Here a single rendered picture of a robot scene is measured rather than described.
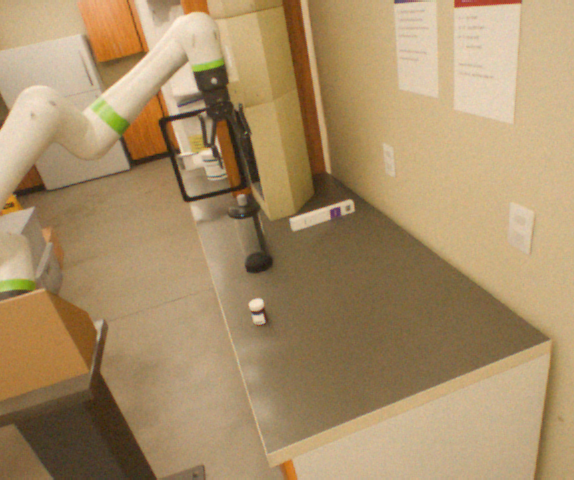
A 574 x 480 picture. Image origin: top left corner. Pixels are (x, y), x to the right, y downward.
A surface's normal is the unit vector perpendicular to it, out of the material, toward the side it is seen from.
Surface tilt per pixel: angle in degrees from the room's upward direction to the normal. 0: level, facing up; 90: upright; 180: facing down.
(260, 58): 90
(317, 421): 1
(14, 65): 90
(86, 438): 90
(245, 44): 90
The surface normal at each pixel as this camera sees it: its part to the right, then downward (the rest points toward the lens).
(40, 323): 0.27, 0.42
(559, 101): -0.94, 0.29
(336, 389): -0.18, -0.86
